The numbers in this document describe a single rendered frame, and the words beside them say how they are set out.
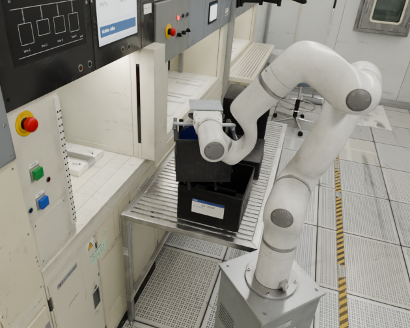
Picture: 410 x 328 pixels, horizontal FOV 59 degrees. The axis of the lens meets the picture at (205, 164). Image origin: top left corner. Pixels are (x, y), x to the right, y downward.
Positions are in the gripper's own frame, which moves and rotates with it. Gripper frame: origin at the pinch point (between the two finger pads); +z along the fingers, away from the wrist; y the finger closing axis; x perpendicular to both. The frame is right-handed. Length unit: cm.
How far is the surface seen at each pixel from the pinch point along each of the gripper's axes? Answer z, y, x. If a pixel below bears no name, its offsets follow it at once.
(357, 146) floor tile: 212, 197, -125
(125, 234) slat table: -1, -32, -60
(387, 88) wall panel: 343, 296, -100
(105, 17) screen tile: 1.8, -34.6, 30.5
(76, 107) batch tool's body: 41, -58, -18
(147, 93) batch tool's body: 27.6, -22.9, -4.2
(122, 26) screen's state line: 12.6, -30.4, 26.0
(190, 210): -5.0, -3.9, -43.4
